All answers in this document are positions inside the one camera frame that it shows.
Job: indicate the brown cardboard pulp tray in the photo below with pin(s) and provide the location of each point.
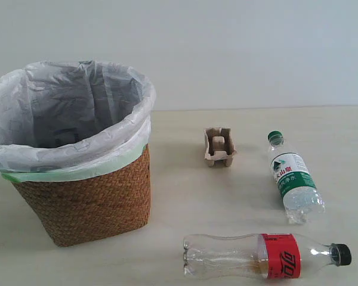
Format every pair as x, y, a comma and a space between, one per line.
219, 146

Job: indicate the white plastic bin liner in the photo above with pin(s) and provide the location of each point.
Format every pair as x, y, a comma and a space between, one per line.
72, 121

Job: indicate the woven wicker waste basket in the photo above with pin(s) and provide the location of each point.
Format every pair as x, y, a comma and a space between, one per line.
92, 209

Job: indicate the red label cola bottle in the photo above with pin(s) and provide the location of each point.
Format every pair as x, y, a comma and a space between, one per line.
262, 256

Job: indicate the green label water bottle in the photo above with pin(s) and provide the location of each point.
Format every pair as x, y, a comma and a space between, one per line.
299, 194

